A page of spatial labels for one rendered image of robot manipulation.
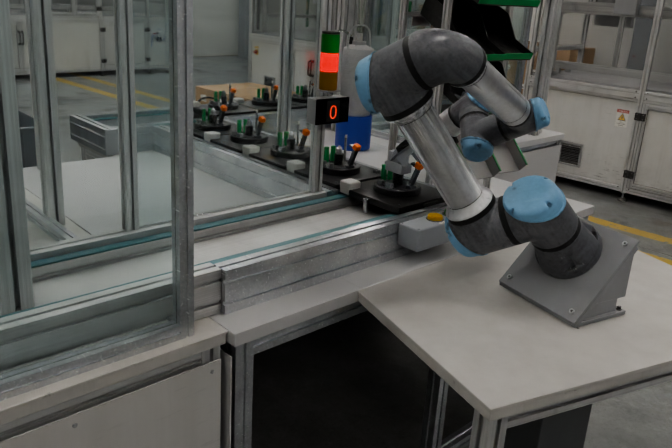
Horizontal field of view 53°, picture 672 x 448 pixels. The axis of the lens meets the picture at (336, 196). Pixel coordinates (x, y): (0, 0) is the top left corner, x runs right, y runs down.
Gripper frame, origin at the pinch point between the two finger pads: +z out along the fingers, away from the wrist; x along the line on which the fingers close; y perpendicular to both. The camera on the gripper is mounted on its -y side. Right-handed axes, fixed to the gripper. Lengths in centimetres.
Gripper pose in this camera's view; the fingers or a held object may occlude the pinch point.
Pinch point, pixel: (398, 154)
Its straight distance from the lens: 195.2
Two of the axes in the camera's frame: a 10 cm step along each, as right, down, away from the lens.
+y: 4.0, 8.9, -2.3
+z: -5.5, 4.3, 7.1
